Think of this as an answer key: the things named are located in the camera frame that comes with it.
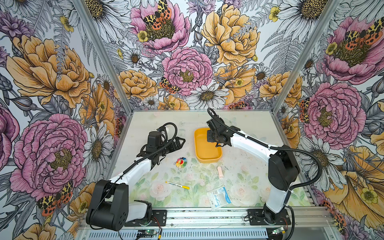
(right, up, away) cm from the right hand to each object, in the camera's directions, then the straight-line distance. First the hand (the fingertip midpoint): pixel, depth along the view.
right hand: (212, 138), depth 90 cm
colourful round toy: (-19, -14, +1) cm, 24 cm away
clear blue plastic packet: (+2, -30, -10) cm, 32 cm away
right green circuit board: (+29, -41, -19) cm, 54 cm away
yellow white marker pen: (-17, -26, -6) cm, 31 cm away
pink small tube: (+4, -19, -3) cm, 19 cm away
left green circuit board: (-32, -42, -19) cm, 56 cm away
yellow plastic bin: (-4, -8, +2) cm, 9 cm away
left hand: (-19, -4, -4) cm, 20 cm away
